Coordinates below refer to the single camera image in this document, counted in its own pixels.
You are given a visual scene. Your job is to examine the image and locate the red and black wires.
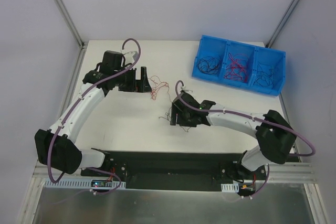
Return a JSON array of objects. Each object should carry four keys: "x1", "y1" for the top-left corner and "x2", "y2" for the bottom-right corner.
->
[{"x1": 148, "y1": 74, "x2": 171, "y2": 101}]

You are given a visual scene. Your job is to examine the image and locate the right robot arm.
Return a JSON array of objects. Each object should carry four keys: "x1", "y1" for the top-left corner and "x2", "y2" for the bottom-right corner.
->
[{"x1": 170, "y1": 91, "x2": 297, "y2": 179}]

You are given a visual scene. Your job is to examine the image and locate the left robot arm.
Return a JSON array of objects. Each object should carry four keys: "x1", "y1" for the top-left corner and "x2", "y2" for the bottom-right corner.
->
[{"x1": 34, "y1": 50, "x2": 152, "y2": 176}]

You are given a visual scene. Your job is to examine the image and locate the blue plastic three-compartment bin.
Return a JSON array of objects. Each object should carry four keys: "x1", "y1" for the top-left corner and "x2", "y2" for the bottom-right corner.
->
[{"x1": 192, "y1": 35, "x2": 286, "y2": 96}]

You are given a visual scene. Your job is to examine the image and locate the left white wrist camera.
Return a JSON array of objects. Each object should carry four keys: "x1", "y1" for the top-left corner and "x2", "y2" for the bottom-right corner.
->
[{"x1": 122, "y1": 51, "x2": 139, "y2": 64}]

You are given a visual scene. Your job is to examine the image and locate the right white slotted cable duct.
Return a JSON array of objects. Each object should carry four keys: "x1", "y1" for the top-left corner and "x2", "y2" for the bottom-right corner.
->
[{"x1": 220, "y1": 183, "x2": 239, "y2": 193}]

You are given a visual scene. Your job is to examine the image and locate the white slotted cable duct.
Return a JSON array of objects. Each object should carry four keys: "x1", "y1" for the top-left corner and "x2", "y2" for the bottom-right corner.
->
[
  {"x1": 220, "y1": 183, "x2": 239, "y2": 193},
  {"x1": 45, "y1": 178, "x2": 126, "y2": 190}
]

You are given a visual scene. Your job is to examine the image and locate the left aluminium frame post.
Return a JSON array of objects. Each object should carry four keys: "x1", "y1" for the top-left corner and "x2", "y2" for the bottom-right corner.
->
[{"x1": 39, "y1": 0, "x2": 89, "y2": 49}]

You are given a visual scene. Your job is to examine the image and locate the aluminium frame post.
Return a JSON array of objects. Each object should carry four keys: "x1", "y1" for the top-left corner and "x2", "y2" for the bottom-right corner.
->
[
  {"x1": 39, "y1": 0, "x2": 89, "y2": 49},
  {"x1": 265, "y1": 0, "x2": 301, "y2": 48}
]

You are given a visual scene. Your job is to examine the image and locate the left white slotted cable duct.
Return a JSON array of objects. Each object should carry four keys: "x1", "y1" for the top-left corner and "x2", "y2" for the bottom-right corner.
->
[{"x1": 45, "y1": 178, "x2": 126, "y2": 190}]

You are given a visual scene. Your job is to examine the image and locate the right aluminium frame post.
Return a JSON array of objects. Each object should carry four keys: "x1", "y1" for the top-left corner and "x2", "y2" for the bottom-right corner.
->
[{"x1": 265, "y1": 0, "x2": 301, "y2": 48}]

